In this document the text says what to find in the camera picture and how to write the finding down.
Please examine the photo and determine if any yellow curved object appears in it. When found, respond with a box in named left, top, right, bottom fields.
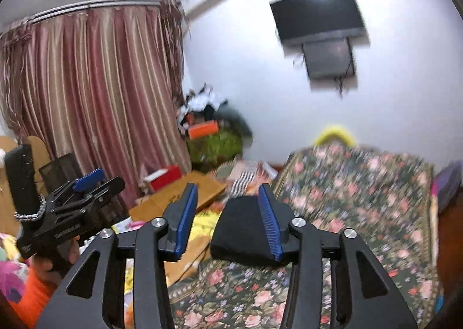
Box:
left=313, top=124, right=359, bottom=147

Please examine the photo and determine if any person's left hand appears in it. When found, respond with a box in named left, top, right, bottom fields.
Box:
left=32, top=255, right=64, bottom=282

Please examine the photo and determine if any grey pillow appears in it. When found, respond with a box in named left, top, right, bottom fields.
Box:
left=217, top=108, right=254, bottom=139

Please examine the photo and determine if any pink striped curtain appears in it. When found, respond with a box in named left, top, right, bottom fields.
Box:
left=0, top=0, right=193, bottom=208

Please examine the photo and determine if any black hanging cable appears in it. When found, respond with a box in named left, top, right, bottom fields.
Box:
left=335, top=75, right=350, bottom=99

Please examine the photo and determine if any black zip hoodie jacket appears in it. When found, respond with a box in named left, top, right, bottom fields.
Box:
left=210, top=196, right=301, bottom=267

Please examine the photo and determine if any wall television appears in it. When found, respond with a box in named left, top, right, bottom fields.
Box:
left=269, top=0, right=366, bottom=44

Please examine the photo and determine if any black mesh basket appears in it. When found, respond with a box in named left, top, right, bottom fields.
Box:
left=38, top=153, right=78, bottom=193

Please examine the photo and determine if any pink printed cloth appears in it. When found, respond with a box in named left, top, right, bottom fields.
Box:
left=0, top=235, right=31, bottom=302

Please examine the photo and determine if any pile of clothes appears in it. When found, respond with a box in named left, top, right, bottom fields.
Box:
left=177, top=85, right=229, bottom=123

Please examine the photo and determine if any orange box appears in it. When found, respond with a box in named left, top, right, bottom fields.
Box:
left=188, top=121, right=220, bottom=140

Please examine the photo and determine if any green patterned box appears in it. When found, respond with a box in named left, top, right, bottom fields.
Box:
left=186, top=130, right=244, bottom=171

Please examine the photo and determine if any red box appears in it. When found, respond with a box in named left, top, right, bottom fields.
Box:
left=144, top=166, right=182, bottom=192

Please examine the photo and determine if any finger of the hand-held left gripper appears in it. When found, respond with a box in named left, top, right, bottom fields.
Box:
left=81, top=176, right=126, bottom=207
left=71, top=169, right=104, bottom=193

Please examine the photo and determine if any striped cloth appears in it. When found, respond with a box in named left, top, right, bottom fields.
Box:
left=217, top=161, right=279, bottom=196

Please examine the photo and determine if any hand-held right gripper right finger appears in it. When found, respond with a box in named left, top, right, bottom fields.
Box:
left=258, top=183, right=419, bottom=329

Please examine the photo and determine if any tan cardboard box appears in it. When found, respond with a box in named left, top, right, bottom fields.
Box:
left=128, top=172, right=227, bottom=223

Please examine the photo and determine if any floral quilt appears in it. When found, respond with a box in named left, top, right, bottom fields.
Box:
left=168, top=143, right=445, bottom=329

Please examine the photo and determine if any curtain rail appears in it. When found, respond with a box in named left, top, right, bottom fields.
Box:
left=0, top=0, right=163, bottom=31

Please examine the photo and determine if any purple bag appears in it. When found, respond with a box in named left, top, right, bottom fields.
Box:
left=430, top=163, right=463, bottom=214

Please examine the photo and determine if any rounded wooden board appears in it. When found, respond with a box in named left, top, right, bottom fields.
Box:
left=0, top=135, right=50, bottom=185

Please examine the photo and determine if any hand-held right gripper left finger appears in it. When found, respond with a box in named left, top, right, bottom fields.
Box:
left=36, top=183, right=199, bottom=329

